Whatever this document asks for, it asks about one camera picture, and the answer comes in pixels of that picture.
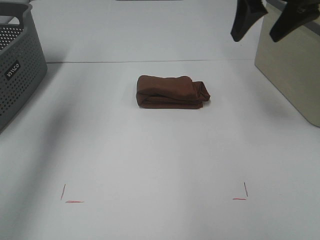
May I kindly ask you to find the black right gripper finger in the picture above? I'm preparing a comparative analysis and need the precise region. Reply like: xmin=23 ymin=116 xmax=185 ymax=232
xmin=269 ymin=0 xmax=320 ymax=42
xmin=230 ymin=0 xmax=268 ymax=42

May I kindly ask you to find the brown towel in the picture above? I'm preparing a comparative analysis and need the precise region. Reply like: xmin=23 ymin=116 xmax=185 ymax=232
xmin=136 ymin=75 xmax=211 ymax=110

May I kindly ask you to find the beige storage box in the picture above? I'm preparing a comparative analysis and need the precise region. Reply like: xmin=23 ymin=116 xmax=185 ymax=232
xmin=254 ymin=0 xmax=320 ymax=127

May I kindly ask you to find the grey perforated plastic basket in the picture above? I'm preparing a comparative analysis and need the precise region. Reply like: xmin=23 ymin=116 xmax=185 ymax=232
xmin=0 ymin=1 xmax=48 ymax=130

